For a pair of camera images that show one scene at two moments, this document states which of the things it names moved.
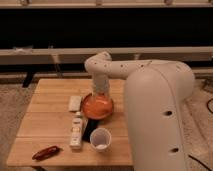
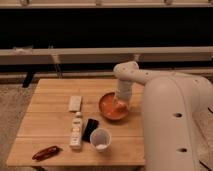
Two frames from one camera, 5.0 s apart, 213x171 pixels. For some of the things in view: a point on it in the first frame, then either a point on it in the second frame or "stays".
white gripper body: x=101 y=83 → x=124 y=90
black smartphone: x=91 y=124 stays
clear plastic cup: x=100 y=139 stays
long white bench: x=78 y=56 stays
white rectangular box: x=75 y=103 stays
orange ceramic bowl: x=98 y=106 → x=113 y=110
